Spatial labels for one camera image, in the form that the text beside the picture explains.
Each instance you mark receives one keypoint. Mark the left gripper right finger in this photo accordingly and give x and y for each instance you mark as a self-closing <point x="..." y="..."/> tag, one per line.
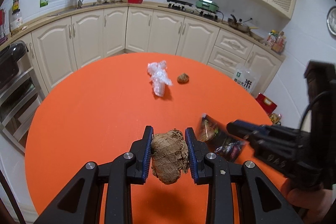
<point x="236" y="188"/>

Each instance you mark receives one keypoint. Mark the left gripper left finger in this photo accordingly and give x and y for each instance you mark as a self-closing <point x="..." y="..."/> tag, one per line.
<point x="106" y="186"/>

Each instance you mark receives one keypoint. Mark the dark snack wrapper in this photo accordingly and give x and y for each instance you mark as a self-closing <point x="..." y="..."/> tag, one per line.
<point x="217" y="139"/>

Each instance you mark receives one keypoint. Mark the cream kitchen cabinets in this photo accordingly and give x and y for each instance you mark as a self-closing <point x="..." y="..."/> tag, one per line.
<point x="60" y="45"/>

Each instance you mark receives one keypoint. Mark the person's right hand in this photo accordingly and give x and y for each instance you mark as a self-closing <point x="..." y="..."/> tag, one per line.
<point x="317" y="202"/>

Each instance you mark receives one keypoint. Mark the brown cardboard box with bottles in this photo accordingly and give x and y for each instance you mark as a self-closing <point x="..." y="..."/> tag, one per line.
<point x="275" y="118"/>

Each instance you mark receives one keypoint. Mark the red gift bag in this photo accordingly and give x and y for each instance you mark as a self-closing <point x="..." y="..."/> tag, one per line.
<point x="267" y="104"/>

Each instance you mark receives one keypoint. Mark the small brown paper ball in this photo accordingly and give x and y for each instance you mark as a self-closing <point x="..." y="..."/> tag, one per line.
<point x="183" y="78"/>

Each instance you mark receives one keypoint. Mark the round orange table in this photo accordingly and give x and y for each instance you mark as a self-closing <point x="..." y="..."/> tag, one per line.
<point x="96" y="113"/>

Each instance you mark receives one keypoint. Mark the white green rice bag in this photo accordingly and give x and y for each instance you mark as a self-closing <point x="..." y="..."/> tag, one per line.
<point x="246" y="78"/>

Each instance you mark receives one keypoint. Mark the crumpled clear plastic wrap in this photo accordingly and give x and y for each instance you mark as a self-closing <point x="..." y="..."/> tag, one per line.
<point x="158" y="77"/>

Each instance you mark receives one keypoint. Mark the condiment packets on counter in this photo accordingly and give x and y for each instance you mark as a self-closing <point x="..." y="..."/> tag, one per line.
<point x="276" y="41"/>

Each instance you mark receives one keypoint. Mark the metal shelf rack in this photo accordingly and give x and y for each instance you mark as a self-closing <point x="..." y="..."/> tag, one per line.
<point x="21" y="94"/>

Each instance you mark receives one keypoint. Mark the metal wok pan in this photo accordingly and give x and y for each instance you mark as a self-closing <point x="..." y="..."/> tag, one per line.
<point x="239" y="25"/>

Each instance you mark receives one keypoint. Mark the black gas stove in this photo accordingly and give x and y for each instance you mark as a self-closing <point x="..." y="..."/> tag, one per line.
<point x="191" y="9"/>

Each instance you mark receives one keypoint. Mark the green electric pot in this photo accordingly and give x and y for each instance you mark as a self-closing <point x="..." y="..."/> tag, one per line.
<point x="208" y="5"/>

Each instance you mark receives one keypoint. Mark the white jar on counter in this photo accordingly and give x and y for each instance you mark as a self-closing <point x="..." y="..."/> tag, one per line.
<point x="16" y="18"/>

